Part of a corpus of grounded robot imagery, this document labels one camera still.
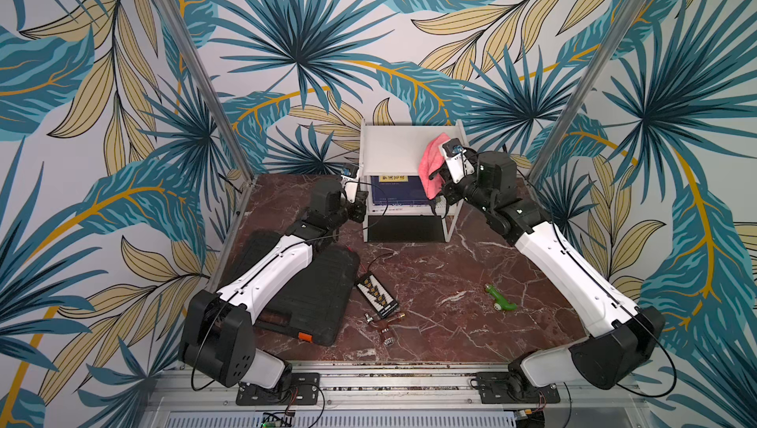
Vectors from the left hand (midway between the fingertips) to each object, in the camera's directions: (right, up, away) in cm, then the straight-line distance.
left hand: (362, 194), depth 81 cm
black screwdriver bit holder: (+4, -30, +6) cm, 31 cm away
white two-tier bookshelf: (+11, -4, +6) cm, 13 cm away
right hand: (+21, +7, -7) cm, 24 cm away
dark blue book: (+10, +1, +8) cm, 13 cm away
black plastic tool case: (-14, -31, -1) cm, 34 cm away
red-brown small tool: (+6, -36, +1) cm, 37 cm away
